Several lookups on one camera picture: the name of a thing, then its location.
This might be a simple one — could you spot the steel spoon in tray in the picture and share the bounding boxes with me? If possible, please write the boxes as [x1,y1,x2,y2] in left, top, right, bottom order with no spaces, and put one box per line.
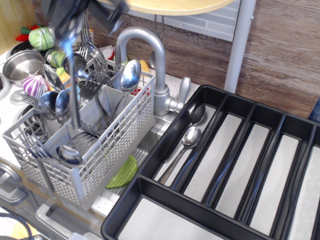
[158,126,202,185]

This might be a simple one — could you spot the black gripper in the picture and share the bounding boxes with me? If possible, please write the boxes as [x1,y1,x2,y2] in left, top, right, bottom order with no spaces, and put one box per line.
[47,0,129,55]

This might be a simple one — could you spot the large upright steel spoon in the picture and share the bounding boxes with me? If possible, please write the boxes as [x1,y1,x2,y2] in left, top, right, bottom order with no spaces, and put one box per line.
[111,59,142,114]

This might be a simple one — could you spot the steel pot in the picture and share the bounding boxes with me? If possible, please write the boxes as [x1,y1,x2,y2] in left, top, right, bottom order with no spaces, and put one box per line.
[0,50,43,87]

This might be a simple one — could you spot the light wooden shelf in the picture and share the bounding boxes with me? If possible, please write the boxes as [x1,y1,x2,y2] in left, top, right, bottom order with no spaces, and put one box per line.
[96,0,236,17]

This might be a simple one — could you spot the front steel spoon in basket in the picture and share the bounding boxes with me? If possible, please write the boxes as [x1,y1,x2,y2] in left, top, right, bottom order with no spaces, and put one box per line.
[56,145,84,168]

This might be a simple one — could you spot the upright steel fork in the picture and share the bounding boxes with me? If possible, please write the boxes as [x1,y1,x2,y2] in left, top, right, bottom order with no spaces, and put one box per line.
[114,45,122,74]

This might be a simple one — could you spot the purple toy onion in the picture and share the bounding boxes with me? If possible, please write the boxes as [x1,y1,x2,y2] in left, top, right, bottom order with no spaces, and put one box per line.
[23,75,50,97]

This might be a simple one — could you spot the white metal post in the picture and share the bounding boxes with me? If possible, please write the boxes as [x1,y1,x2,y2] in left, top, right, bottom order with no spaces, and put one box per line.
[224,0,257,94]

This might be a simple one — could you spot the green toy cabbage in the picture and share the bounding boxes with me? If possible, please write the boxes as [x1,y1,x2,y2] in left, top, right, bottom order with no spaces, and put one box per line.
[28,27,55,51]

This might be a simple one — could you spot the small steel spoon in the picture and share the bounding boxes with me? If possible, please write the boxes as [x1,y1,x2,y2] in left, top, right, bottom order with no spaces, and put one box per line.
[63,41,81,129]

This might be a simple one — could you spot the dark spoon in tray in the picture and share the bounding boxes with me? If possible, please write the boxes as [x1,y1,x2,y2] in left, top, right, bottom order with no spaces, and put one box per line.
[162,104,206,163]

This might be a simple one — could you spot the silver faucet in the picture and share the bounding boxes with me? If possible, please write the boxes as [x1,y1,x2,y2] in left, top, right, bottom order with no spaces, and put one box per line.
[116,27,191,116]

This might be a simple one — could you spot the green plate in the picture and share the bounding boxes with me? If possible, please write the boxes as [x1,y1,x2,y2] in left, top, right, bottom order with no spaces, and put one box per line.
[106,155,138,189]

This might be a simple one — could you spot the grey plastic cutlery basket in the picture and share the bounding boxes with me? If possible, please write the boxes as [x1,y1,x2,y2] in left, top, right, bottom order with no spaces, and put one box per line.
[2,72,156,211]

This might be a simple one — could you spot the steel forks at basket corner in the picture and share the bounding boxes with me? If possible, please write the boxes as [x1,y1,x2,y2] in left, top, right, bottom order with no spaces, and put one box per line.
[20,131,53,159]

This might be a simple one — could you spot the black cutlery tray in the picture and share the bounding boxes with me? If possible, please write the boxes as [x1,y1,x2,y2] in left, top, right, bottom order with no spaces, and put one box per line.
[101,85,320,240]

